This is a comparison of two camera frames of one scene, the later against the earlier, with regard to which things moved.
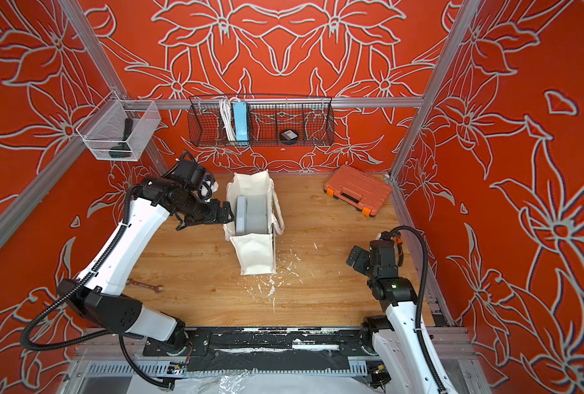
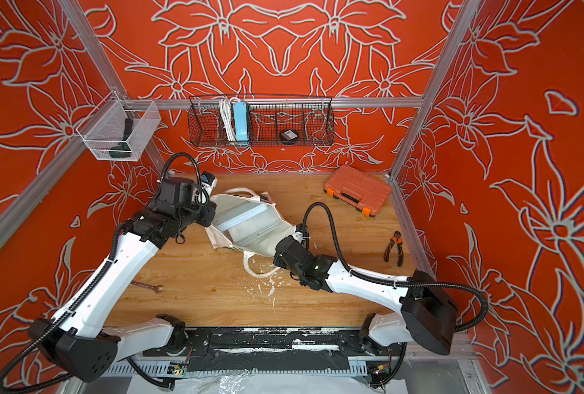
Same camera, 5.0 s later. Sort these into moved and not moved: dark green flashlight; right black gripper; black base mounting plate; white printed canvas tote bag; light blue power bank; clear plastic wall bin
Moved: white printed canvas tote bag; right black gripper
Not moved: light blue power bank; black base mounting plate; dark green flashlight; clear plastic wall bin
